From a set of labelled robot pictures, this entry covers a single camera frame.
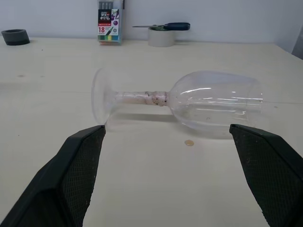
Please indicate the white container with green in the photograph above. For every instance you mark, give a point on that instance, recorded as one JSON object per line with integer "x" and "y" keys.
{"x": 161, "y": 37}

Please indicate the black tape roll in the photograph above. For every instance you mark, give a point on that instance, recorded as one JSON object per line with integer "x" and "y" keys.
{"x": 15, "y": 37}

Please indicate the clear plastic wine glass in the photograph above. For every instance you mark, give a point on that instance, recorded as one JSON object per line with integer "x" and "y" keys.
{"x": 208, "y": 104}

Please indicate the small tan liquid drop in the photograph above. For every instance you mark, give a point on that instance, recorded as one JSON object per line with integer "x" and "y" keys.
{"x": 189, "y": 142}

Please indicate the marker pen box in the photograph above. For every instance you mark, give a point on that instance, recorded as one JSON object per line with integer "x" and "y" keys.
{"x": 107, "y": 26}

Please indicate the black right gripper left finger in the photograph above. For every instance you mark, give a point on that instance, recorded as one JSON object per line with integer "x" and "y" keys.
{"x": 54, "y": 179}

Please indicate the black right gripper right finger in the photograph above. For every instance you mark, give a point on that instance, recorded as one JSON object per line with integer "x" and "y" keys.
{"x": 274, "y": 175}

